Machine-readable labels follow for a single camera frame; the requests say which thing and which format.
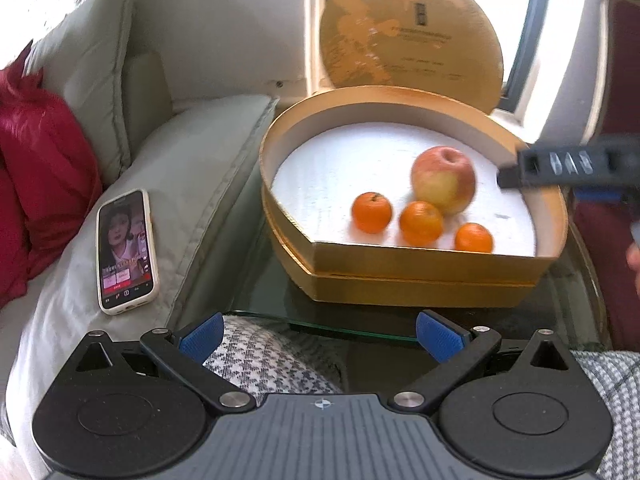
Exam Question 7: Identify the smartphone in beige case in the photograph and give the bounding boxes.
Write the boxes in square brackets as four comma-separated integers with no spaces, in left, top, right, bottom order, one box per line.
[96,189,160,316]

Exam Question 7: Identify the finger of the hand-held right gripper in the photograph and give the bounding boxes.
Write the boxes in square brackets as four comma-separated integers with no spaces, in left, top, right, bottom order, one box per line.
[497,135,640,192]
[574,187,640,221]

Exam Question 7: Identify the red yellow apple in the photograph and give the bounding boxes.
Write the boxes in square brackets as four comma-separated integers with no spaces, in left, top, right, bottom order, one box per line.
[411,146,477,216]

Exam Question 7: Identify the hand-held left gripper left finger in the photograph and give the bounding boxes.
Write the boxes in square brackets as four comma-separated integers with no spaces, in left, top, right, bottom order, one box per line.
[74,311,254,415]

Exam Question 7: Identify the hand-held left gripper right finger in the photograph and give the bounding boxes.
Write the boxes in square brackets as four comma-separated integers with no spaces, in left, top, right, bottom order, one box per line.
[389,311,572,414]

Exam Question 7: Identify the grey sofa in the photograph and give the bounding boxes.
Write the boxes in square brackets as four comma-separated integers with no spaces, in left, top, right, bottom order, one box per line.
[0,0,282,463]

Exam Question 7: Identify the glass desktop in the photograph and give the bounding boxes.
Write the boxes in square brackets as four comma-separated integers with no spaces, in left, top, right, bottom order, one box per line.
[167,170,603,347]

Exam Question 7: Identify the maroon upholstered chair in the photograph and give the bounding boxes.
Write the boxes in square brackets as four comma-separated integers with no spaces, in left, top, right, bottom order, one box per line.
[570,0,640,352]

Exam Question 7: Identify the orange tangerine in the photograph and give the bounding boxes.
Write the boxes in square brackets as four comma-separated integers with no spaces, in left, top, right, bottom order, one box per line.
[351,192,392,234]
[399,201,445,248]
[454,222,495,254]

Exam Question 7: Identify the gold heart-shaped box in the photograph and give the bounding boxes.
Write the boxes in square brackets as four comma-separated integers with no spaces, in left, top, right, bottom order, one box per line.
[259,85,570,309]

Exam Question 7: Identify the houndstooth trousers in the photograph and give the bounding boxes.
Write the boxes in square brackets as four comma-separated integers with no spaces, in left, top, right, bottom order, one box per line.
[202,317,640,480]

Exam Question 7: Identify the red jacket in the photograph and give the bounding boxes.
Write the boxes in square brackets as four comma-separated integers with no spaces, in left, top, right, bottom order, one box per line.
[0,40,104,311]

